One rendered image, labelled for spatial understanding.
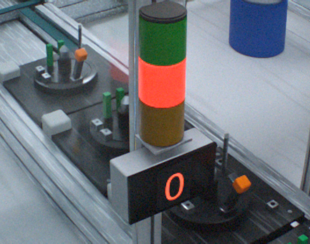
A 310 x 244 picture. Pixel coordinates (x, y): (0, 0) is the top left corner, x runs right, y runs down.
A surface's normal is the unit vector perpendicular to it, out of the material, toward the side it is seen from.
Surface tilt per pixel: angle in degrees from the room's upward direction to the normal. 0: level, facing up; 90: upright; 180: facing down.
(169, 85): 90
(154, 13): 0
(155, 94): 90
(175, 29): 90
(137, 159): 0
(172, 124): 90
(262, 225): 0
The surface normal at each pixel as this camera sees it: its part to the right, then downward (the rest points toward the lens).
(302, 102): 0.01, -0.84
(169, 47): 0.30, 0.53
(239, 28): -0.70, 0.39
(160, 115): -0.09, 0.54
